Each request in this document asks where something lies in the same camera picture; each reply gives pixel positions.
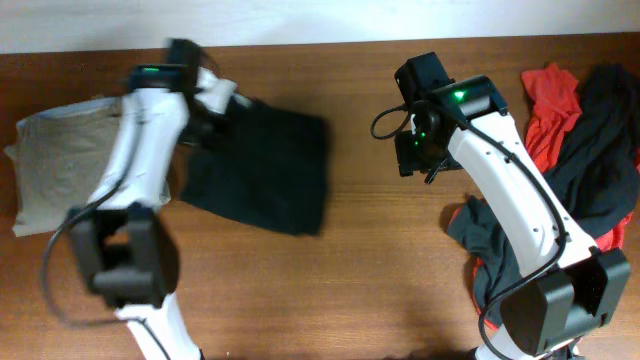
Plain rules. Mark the dark grey red-trimmed garment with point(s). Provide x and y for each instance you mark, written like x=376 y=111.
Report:
x=474 y=226

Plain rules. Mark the black garment pile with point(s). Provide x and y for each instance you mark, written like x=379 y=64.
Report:
x=596 y=178

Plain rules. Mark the folded khaki shorts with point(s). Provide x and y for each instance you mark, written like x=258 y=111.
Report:
x=70 y=155

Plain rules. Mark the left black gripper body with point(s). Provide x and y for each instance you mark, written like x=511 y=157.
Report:
x=195 y=130

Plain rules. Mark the black shorts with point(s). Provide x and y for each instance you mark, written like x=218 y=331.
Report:
x=269 y=172

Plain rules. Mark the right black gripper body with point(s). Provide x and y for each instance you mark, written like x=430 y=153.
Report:
x=412 y=156

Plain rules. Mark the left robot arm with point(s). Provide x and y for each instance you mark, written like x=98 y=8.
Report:
x=124 y=253

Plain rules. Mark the red garment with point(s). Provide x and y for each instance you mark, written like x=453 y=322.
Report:
x=555 y=94

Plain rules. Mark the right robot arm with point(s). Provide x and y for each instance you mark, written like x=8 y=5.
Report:
x=568 y=286

